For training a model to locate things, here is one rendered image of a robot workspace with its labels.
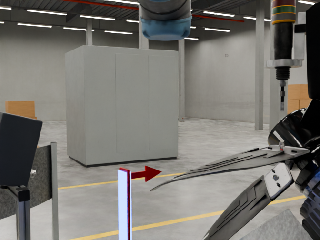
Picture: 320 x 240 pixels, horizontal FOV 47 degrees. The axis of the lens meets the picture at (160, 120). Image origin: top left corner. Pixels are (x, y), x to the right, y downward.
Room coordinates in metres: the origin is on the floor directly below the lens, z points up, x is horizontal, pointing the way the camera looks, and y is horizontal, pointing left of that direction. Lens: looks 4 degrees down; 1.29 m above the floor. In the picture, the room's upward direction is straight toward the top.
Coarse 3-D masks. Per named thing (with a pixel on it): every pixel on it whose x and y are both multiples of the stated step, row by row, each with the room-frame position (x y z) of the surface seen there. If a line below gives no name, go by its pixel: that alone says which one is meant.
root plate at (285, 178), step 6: (276, 168) 0.82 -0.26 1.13; (282, 168) 0.80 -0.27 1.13; (270, 174) 0.82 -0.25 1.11; (276, 174) 0.80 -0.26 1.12; (282, 174) 0.78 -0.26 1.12; (288, 174) 0.76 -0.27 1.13; (270, 180) 0.80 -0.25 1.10; (282, 180) 0.76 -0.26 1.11; (288, 180) 0.75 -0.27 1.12; (270, 186) 0.79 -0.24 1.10; (276, 186) 0.77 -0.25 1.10; (282, 186) 0.75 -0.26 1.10; (270, 192) 0.77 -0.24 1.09; (276, 192) 0.75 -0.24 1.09; (270, 198) 0.76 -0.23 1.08
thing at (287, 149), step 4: (264, 148) 0.74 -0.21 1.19; (272, 148) 0.73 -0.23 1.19; (276, 148) 0.73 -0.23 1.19; (284, 148) 0.72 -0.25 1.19; (288, 148) 0.72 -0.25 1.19; (292, 148) 0.71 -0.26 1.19; (296, 148) 0.71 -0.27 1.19; (300, 148) 0.70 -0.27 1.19; (304, 148) 0.70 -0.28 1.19; (284, 152) 0.69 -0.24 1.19; (288, 152) 0.68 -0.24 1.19; (292, 152) 0.68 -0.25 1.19; (300, 152) 0.67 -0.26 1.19; (304, 152) 0.67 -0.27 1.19; (308, 152) 0.68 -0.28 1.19; (296, 156) 0.66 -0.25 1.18
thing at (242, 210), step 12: (264, 180) 0.82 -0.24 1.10; (252, 192) 0.82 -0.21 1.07; (264, 192) 0.78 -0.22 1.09; (240, 204) 0.83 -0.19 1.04; (252, 204) 0.79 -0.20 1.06; (264, 204) 0.76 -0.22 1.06; (228, 216) 0.84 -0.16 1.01; (240, 216) 0.79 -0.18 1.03; (252, 216) 0.76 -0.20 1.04; (216, 228) 0.85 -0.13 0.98; (228, 228) 0.80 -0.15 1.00; (240, 228) 0.76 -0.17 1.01
